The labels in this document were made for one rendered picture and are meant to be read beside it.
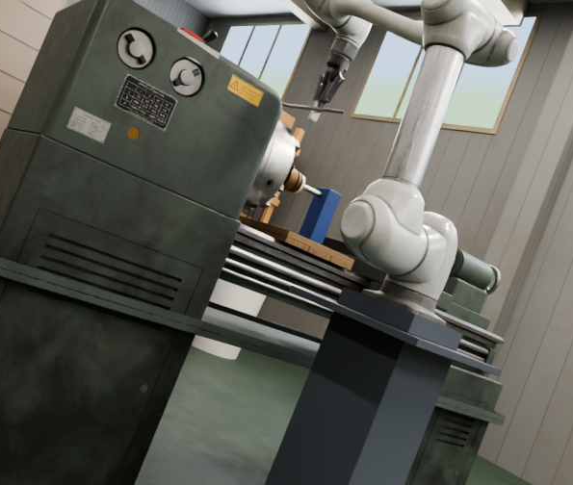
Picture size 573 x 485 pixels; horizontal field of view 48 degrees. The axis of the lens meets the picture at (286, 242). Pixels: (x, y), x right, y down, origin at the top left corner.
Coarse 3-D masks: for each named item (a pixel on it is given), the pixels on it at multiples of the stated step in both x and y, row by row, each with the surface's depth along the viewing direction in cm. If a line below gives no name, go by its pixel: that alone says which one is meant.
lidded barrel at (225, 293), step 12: (216, 288) 479; (228, 288) 477; (240, 288) 478; (216, 300) 478; (228, 300) 477; (240, 300) 479; (252, 300) 485; (252, 312) 490; (204, 348) 478; (216, 348) 479; (228, 348) 484; (240, 348) 498
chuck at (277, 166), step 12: (276, 132) 201; (276, 144) 200; (288, 144) 203; (276, 156) 199; (288, 156) 202; (264, 168) 198; (276, 168) 200; (288, 168) 202; (264, 180) 200; (276, 180) 202; (252, 192) 202; (264, 192) 203
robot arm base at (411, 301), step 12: (384, 288) 173; (396, 288) 170; (384, 300) 170; (396, 300) 168; (408, 300) 168; (420, 300) 168; (432, 300) 170; (420, 312) 166; (432, 312) 171; (444, 324) 174
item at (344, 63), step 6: (330, 54) 219; (336, 54) 217; (330, 60) 218; (336, 60) 217; (342, 60) 217; (348, 60) 218; (330, 66) 221; (336, 66) 218; (342, 66) 217; (348, 66) 220; (336, 72) 217; (342, 72) 217
